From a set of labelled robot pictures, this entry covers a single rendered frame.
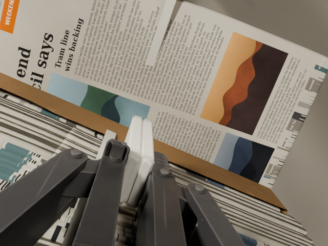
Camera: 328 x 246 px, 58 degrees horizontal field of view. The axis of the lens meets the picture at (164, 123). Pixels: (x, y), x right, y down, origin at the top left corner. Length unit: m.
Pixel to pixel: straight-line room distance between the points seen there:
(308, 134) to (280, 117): 1.04
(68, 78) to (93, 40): 0.05
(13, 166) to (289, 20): 1.16
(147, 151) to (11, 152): 0.08
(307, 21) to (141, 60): 1.04
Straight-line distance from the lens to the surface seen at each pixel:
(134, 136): 0.18
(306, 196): 1.51
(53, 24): 0.32
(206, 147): 0.33
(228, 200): 0.26
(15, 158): 0.19
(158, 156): 0.18
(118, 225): 0.18
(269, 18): 1.23
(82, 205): 0.16
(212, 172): 0.30
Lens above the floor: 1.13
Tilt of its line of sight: 73 degrees down
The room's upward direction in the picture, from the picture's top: 166 degrees clockwise
